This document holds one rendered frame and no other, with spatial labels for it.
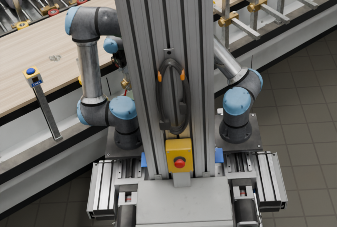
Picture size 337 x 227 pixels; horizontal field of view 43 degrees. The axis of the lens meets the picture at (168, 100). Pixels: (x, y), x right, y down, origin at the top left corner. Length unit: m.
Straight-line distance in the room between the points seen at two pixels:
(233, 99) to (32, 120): 1.34
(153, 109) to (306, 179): 1.99
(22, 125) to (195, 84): 1.62
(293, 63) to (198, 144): 2.62
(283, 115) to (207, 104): 2.24
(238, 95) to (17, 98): 1.34
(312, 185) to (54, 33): 2.04
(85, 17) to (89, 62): 0.19
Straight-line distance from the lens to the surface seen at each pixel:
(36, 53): 2.94
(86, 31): 1.78
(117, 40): 2.14
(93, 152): 3.16
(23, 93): 2.67
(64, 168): 3.14
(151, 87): 1.30
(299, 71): 3.97
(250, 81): 1.96
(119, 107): 1.88
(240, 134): 1.97
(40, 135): 2.79
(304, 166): 3.27
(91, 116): 1.93
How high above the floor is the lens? 2.59
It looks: 45 degrees down
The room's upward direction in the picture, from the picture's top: 7 degrees counter-clockwise
